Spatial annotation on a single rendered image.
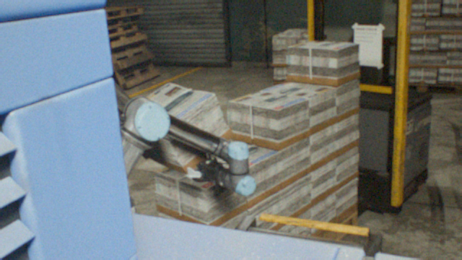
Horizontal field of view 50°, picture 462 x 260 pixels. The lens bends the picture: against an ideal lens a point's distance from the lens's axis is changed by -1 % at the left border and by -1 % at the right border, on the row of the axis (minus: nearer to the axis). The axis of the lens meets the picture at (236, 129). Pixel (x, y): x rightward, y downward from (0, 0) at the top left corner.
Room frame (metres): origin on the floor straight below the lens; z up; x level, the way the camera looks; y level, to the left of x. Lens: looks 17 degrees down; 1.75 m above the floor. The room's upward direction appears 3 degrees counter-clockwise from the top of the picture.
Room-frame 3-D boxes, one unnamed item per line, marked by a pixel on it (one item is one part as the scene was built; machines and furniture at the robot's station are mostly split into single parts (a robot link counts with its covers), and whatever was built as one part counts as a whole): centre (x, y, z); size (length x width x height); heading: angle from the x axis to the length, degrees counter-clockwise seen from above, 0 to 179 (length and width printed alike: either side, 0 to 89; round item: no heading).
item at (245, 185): (1.72, 0.00, 1.00); 0.11 x 0.08 x 0.09; 39
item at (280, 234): (1.64, -0.23, 0.77); 0.47 x 0.05 x 0.05; 66
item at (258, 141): (2.72, -0.19, 0.86); 0.38 x 0.29 x 0.04; 46
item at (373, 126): (3.75, -1.12, 0.40); 0.69 x 0.55 x 0.80; 48
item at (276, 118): (2.72, -0.18, 0.95); 0.38 x 0.29 x 0.23; 46
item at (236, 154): (1.74, 0.01, 1.10); 0.11 x 0.08 x 0.11; 27
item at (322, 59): (3.16, -0.58, 0.65); 0.39 x 0.30 x 1.29; 48
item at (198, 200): (2.62, -0.09, 0.42); 1.17 x 0.39 x 0.83; 138
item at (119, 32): (9.00, 2.24, 0.65); 1.33 x 0.94 x 1.30; 160
